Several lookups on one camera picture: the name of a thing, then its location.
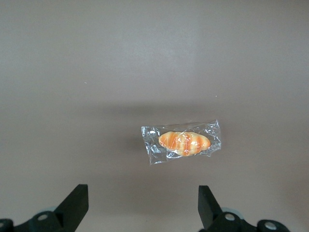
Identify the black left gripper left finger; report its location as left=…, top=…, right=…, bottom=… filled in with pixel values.
left=0, top=184, right=89, bottom=232

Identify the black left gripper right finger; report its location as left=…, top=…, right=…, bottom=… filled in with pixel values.
left=197, top=185, right=293, bottom=232

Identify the plastic wrapped croissant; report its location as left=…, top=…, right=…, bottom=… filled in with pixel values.
left=140, top=118, right=222, bottom=166

